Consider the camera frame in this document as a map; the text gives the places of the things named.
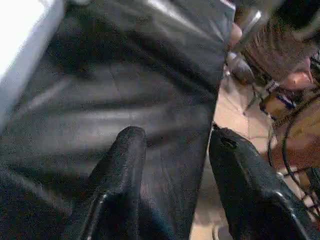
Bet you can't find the black cable bundle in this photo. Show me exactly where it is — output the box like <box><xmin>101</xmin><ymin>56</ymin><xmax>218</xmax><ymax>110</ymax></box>
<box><xmin>266</xmin><ymin>82</ymin><xmax>320</xmax><ymax>216</ymax></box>

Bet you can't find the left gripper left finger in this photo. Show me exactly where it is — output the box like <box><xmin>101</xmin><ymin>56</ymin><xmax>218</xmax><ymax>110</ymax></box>
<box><xmin>79</xmin><ymin>125</ymin><xmax>147</xmax><ymax>240</ymax></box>

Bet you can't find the white plastic table top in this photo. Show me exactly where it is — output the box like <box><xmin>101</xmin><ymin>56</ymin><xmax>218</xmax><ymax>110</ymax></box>
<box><xmin>0</xmin><ymin>0</ymin><xmax>65</xmax><ymax>131</ymax></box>

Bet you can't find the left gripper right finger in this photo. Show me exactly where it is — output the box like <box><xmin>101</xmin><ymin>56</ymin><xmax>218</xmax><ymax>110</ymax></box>
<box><xmin>208</xmin><ymin>124</ymin><xmax>316</xmax><ymax>240</ymax></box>

